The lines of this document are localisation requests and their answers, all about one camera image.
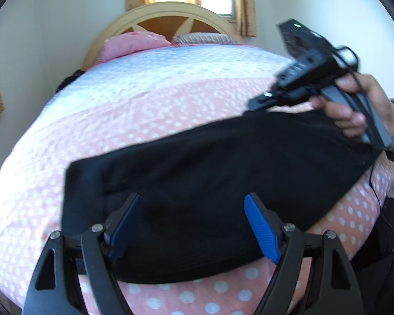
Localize black pants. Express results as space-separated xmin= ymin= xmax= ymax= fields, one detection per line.
xmin=62 ymin=111 xmax=379 ymax=285

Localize person's right hand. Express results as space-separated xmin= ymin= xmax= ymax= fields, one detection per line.
xmin=309 ymin=72 xmax=394 ymax=138

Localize striped pillow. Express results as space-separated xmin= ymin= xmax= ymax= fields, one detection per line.
xmin=172 ymin=32 xmax=240 ymax=46

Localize yellow patterned curtain right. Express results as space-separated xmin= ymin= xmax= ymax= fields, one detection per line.
xmin=234 ymin=0 xmax=257 ymax=38

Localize cream wooden headboard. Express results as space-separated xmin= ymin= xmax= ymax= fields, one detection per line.
xmin=81 ymin=2 xmax=243 ymax=70

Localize pink blue dotted bedspread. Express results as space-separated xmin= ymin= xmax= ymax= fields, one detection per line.
xmin=0 ymin=45 xmax=379 ymax=314

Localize pink pillow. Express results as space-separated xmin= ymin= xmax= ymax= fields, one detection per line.
xmin=98 ymin=31 xmax=171 ymax=63

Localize black object beside bed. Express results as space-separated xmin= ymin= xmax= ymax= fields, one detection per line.
xmin=55 ymin=70 xmax=85 ymax=93

